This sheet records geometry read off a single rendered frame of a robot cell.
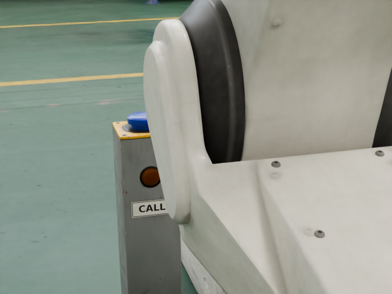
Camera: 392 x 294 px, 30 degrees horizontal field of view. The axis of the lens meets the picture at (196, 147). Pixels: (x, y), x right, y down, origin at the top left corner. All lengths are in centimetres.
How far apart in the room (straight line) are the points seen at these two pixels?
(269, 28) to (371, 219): 13
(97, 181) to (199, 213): 117
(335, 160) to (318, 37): 9
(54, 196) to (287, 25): 117
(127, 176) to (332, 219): 46
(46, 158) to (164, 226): 97
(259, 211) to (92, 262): 82
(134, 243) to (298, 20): 51
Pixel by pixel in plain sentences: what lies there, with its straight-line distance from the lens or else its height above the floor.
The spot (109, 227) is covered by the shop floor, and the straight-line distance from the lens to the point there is 141.
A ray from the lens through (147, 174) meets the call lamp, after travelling 87.
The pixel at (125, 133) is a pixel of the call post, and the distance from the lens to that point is 87.
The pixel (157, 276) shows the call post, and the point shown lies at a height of 13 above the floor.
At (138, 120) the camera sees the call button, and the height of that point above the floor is 33.
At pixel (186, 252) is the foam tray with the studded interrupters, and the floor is 4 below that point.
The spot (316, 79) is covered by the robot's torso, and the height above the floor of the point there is 45.
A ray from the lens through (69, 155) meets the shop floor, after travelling 185.
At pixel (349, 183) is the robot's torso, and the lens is 48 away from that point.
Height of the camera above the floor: 55
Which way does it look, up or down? 17 degrees down
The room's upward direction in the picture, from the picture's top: 1 degrees counter-clockwise
